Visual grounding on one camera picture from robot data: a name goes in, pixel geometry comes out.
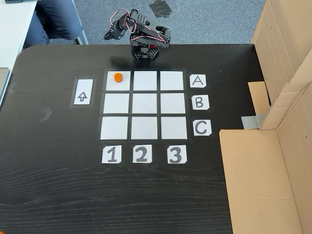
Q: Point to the tape scraps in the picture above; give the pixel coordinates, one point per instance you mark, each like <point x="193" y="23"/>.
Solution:
<point x="46" y="114"/>

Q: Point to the white nine-square grid sheet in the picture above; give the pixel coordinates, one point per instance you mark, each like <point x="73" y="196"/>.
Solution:
<point x="144" y="104"/>

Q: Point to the white desk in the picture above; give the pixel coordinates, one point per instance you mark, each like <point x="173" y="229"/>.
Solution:
<point x="12" y="29"/>

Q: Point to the grey chair frame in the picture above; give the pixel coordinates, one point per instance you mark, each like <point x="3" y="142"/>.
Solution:
<point x="81" y="36"/>

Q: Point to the paper sheet letter C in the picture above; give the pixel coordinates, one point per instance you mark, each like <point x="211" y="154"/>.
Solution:
<point x="202" y="128"/>

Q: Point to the paper sheet number 3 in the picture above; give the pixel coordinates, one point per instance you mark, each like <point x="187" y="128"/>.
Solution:
<point x="176" y="154"/>

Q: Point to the paper sheet letter B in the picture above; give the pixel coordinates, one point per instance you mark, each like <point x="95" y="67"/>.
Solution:
<point x="200" y="102"/>

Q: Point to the brown cardboard box wall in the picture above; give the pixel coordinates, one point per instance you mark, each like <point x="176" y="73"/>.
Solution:
<point x="256" y="182"/>
<point x="280" y="48"/>

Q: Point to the white arrow paper sheet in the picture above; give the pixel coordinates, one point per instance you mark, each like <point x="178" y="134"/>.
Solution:
<point x="83" y="92"/>

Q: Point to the round orange token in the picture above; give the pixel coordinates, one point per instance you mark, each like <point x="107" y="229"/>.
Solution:
<point x="118" y="77"/>

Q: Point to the grey duct tape strip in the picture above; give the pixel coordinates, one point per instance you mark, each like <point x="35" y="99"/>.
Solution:
<point x="252" y="121"/>

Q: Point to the paper sheet number 2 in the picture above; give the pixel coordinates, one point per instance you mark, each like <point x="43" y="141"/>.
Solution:
<point x="142" y="153"/>

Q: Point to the black bar clamp red knob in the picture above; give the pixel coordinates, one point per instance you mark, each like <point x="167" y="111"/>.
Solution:
<point x="152" y="46"/>

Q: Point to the person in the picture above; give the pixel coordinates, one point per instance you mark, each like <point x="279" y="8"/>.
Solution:
<point x="48" y="22"/>

